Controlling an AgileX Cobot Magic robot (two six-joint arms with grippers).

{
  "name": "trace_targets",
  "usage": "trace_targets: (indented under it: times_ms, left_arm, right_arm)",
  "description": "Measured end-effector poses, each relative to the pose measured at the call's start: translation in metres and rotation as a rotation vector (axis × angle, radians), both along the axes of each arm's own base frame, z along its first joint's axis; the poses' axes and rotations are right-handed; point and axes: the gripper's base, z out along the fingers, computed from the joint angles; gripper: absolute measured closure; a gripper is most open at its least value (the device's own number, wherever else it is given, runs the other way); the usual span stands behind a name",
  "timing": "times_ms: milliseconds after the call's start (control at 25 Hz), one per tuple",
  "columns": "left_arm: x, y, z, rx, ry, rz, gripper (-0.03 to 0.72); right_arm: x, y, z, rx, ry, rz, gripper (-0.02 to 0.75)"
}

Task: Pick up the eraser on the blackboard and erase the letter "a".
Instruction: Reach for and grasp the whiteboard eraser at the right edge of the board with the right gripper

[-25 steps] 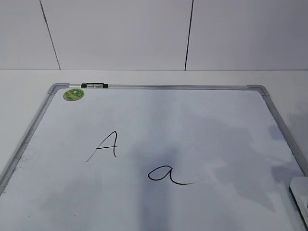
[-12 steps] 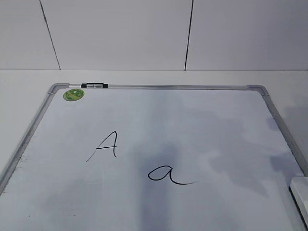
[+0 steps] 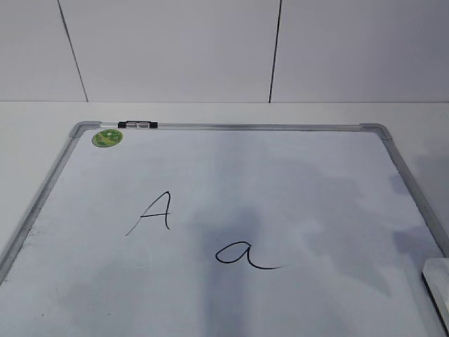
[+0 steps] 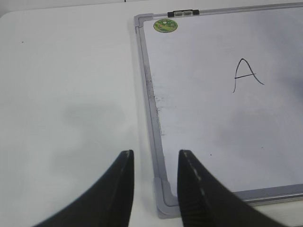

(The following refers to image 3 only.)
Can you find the white whiteboard eraser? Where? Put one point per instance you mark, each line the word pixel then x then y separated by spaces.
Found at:
pixel 435 274

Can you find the green round magnet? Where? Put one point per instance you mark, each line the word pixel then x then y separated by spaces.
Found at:
pixel 107 138

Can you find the white whiteboard with grey frame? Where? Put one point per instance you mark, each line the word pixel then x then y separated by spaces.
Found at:
pixel 216 230

